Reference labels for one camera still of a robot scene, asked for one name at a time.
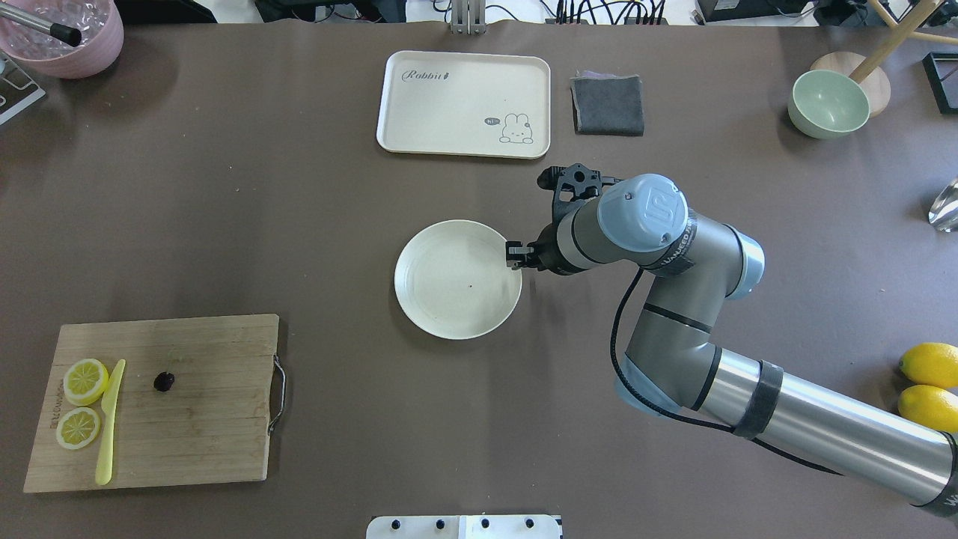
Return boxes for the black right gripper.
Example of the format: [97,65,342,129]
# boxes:
[505,225,571,275]

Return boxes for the cream round plate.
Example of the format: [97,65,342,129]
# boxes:
[394,219,522,340]

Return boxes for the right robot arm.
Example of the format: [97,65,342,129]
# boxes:
[505,164,957,520]

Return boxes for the cream rabbit tray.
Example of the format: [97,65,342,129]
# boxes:
[376,50,551,159]

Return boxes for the dark red cherry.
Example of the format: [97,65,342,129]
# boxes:
[153,371,177,393]

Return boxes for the grey folded cloth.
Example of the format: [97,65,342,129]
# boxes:
[570,72,644,137]

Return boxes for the mint green bowl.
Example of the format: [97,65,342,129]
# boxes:
[787,70,871,140]

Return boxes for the bamboo cutting board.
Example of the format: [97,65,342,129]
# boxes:
[23,314,281,493]

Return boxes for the round wooden stand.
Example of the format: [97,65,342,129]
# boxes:
[811,1,956,118]

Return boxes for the shiny metal scoop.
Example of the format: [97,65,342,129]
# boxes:
[927,177,958,233]

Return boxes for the yellow plastic knife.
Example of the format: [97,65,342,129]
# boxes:
[94,359,126,487]

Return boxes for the yellow lemon outer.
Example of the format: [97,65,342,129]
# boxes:
[897,342,957,389]

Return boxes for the yellow lemon near lime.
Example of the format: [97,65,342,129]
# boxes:
[897,385,957,433]

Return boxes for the upper lemon slice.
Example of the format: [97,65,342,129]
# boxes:
[63,358,109,406]

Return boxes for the lemon slice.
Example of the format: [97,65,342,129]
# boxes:
[63,358,109,406]
[55,407,100,451]

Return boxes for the lower lemon slice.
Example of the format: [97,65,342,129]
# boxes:
[55,407,100,451]

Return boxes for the pink ice bowl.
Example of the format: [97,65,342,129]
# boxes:
[1,1,124,79]

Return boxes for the metal tongs in ice bowl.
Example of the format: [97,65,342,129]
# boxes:
[1,2,82,47]

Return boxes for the white cup rack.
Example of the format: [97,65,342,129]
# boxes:
[0,52,46,125]

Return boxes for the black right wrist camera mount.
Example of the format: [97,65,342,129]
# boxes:
[537,163,622,226]

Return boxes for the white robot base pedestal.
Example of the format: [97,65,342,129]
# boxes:
[365,513,564,538]

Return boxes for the black frame object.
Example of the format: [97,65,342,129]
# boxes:
[921,52,957,115]

